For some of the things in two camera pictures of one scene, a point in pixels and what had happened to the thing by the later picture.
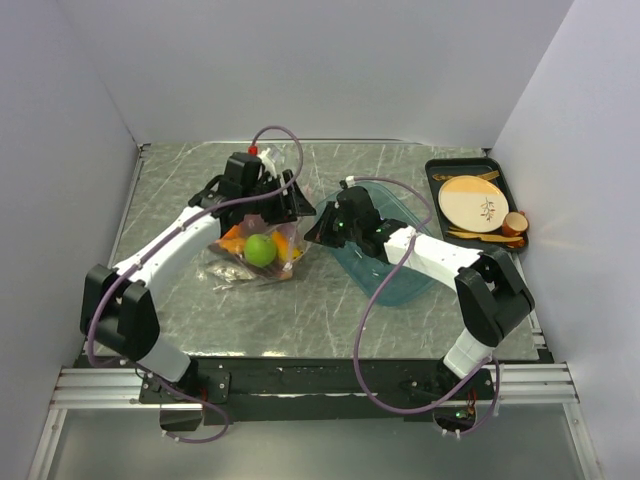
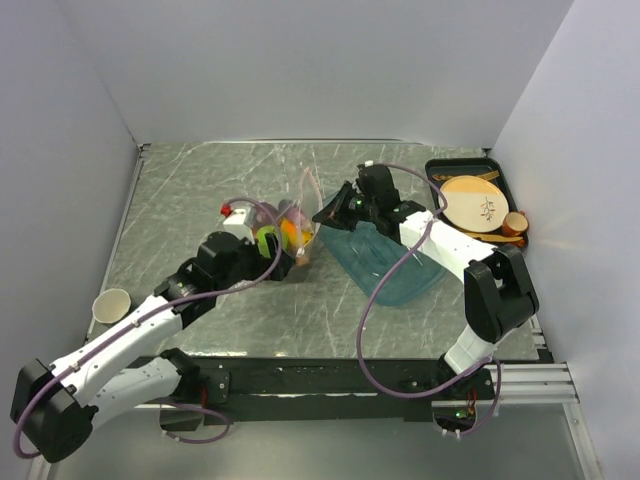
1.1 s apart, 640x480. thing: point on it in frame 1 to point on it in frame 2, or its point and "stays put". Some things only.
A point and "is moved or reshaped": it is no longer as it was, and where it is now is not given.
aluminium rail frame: x=540 y=385 stays put
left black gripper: x=285 y=211 to x=263 y=264
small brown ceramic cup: x=515 y=224 stays put
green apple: x=260 y=250 is moved or reshaped
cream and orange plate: x=473 y=203 stays put
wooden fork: x=487 y=175 stays put
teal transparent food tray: x=385 y=283 stays put
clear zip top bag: x=254 y=250 is moved or reshaped
